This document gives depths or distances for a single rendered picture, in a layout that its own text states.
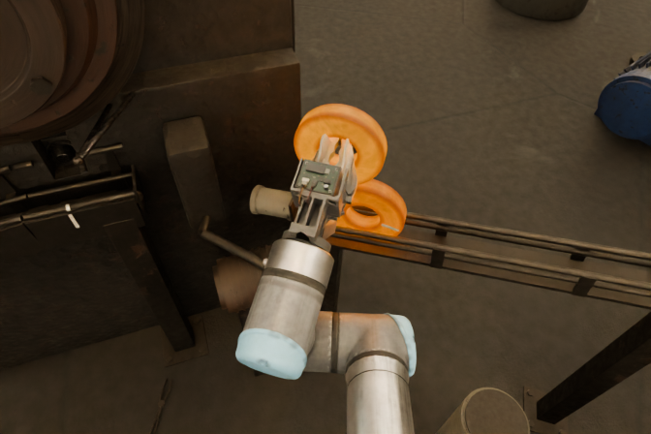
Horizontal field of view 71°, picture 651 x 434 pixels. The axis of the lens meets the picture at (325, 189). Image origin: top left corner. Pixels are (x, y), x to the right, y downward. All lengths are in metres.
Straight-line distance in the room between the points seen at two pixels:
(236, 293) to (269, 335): 0.43
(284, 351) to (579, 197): 1.68
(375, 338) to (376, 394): 0.09
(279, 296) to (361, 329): 0.16
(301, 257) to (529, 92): 2.06
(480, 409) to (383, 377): 0.33
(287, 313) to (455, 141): 1.63
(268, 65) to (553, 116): 1.75
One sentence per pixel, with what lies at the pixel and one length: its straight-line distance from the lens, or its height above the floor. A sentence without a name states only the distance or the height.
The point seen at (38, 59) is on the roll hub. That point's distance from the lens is 0.66.
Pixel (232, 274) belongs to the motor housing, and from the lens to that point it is 1.01.
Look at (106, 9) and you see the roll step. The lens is 0.70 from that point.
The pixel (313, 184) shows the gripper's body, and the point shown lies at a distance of 0.64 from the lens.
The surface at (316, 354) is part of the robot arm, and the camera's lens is 0.71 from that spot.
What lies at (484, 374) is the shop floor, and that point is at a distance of 1.55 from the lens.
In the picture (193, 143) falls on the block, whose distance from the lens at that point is 0.88.
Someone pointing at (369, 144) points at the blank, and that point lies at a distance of 0.73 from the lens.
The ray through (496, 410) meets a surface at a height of 0.52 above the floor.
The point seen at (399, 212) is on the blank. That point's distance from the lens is 0.82.
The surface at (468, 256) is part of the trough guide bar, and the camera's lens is 0.86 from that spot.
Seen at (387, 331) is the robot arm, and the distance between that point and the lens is 0.71.
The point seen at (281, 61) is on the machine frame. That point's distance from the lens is 0.93.
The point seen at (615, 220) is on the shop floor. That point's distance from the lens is 2.10.
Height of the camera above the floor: 1.39
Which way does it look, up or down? 49 degrees down
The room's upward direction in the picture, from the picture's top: 2 degrees clockwise
